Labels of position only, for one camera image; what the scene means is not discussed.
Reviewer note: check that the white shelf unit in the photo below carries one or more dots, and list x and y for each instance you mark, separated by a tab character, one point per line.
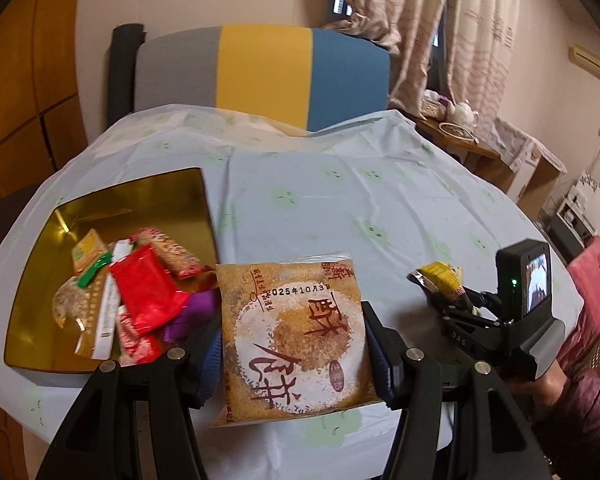
580	200

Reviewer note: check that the black chair back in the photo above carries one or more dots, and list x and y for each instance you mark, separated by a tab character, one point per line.
122	75

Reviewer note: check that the beige patterned curtain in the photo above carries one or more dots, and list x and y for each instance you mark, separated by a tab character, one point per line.
390	10
485	35

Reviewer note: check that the round serving tray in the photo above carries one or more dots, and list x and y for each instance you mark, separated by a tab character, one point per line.
457	130

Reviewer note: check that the yellow snack packet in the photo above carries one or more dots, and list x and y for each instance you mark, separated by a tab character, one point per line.
442	275

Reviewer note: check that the wall air conditioner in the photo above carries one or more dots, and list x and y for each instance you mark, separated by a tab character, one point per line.
595	62

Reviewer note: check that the green cracker packet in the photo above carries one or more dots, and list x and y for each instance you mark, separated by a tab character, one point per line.
87	250

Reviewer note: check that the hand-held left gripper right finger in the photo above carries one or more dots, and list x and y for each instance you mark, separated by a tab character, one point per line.
377	360

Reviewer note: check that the wooden wardrobe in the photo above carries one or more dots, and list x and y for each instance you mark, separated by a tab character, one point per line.
30	85

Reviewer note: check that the brown pastry packet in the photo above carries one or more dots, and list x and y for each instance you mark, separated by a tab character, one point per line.
290	340

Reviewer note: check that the wooden side table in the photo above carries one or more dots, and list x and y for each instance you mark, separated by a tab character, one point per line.
480	152
540	180

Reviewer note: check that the clear nut bag orange edge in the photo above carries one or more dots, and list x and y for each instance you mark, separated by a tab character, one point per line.
72	300

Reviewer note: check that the plain red snack packet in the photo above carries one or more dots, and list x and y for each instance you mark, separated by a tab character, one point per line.
145	290

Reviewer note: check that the person's right forearm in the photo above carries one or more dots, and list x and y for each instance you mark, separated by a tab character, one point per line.
585	410

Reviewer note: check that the gold-lined dark gift box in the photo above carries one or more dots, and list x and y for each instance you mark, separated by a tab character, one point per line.
145	200

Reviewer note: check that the pink bedding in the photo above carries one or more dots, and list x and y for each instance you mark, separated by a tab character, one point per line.
595	280

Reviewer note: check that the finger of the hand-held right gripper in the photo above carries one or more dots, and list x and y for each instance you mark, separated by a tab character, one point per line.
445	307
482	300

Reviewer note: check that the purple snack packet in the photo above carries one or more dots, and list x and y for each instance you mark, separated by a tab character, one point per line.
195	310

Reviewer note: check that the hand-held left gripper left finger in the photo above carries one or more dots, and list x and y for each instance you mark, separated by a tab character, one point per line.
211	375

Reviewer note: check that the brown and white long sachet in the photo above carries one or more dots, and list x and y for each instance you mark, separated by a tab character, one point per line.
107	320

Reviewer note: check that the person's right hand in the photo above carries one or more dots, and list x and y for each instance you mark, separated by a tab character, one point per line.
535	390

